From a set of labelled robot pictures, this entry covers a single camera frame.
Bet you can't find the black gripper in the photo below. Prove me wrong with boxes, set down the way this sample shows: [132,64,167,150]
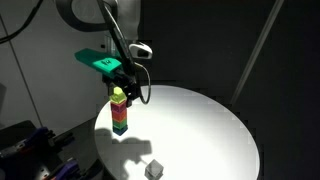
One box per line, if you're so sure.
[101,68,140,108]

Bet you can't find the lime yellow block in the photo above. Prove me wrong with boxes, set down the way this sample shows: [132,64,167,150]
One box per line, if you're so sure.
[109,86,128,105]

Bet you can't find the grey block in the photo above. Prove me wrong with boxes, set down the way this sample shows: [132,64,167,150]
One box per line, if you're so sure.
[144,158,166,180]

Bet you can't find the orange block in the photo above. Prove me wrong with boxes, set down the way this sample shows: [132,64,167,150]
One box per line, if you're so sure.
[111,109,129,123]

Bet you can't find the green block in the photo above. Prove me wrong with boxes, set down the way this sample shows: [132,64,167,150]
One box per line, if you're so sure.
[112,118,129,130]

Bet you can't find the blue block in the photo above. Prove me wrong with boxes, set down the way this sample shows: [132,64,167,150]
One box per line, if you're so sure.
[112,125,129,137]

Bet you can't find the black spring clamp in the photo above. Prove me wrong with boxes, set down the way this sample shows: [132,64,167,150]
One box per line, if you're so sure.
[51,131,76,149]

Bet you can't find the purple spring clamp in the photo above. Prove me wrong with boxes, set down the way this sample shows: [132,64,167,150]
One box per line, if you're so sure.
[49,157,82,180]
[0,127,55,158]

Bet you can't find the grey diagonal pole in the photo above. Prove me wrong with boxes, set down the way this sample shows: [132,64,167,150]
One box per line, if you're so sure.
[229,0,286,106]

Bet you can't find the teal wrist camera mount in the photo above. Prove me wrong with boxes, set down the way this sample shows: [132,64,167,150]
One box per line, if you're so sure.
[74,47,123,76]

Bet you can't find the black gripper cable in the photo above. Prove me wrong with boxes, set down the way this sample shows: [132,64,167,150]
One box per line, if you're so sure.
[95,0,153,106]

